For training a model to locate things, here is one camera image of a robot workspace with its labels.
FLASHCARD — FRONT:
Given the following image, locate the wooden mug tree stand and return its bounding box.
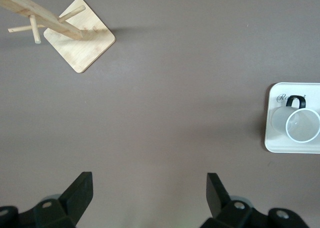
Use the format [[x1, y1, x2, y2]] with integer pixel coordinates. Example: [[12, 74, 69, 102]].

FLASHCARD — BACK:
[[0, 0, 117, 74]]

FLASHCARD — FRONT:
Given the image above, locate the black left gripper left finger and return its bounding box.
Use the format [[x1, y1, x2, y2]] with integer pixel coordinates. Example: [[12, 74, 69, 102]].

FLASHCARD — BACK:
[[0, 171, 94, 228]]

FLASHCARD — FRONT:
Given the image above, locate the white smiley mug black handle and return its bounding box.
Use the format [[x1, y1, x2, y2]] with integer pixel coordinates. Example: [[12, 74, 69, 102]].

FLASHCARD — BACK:
[[270, 95, 320, 144]]

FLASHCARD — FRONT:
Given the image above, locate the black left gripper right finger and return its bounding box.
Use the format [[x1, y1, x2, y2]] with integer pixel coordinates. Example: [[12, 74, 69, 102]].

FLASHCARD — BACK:
[[200, 172, 311, 228]]

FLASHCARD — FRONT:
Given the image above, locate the beige rabbit print tray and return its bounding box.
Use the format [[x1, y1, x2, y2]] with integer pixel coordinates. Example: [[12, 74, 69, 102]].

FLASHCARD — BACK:
[[263, 82, 320, 154]]

